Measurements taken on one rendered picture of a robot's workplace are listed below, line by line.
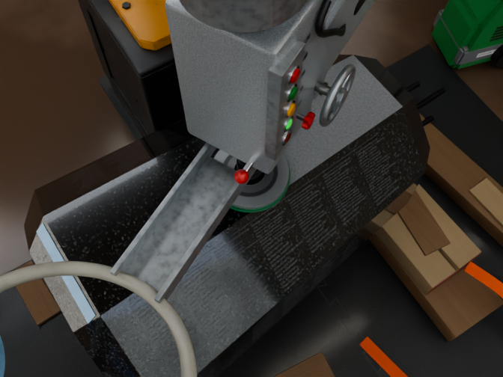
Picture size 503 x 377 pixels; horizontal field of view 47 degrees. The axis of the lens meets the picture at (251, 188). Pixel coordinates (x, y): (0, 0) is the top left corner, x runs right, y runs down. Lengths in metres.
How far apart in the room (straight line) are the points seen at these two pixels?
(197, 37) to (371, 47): 2.01
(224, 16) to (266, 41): 0.09
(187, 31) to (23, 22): 2.24
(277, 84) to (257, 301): 0.85
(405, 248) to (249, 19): 1.50
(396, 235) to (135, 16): 1.22
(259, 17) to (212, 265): 0.85
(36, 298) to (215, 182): 1.27
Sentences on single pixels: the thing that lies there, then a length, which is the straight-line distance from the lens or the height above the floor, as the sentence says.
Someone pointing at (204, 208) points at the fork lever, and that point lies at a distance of 1.31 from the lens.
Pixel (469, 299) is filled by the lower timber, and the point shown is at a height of 0.11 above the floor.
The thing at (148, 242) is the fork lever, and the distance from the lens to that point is 1.29.
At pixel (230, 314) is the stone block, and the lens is 1.65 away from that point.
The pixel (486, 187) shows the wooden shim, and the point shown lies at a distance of 2.57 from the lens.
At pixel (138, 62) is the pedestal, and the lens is 1.95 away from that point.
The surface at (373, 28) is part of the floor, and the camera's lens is 3.05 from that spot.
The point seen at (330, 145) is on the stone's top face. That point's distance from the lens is 1.69.
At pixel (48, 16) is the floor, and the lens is 3.20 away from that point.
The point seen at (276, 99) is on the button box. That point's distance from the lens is 1.00.
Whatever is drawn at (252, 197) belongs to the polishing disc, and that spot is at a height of 0.86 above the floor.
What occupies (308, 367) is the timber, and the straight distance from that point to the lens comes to 2.15.
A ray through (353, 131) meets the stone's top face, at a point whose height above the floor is 0.80.
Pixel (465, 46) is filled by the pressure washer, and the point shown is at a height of 0.16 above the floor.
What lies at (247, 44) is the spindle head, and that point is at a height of 1.52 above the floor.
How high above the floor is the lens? 2.25
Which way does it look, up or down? 64 degrees down
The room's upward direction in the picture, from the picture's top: straight up
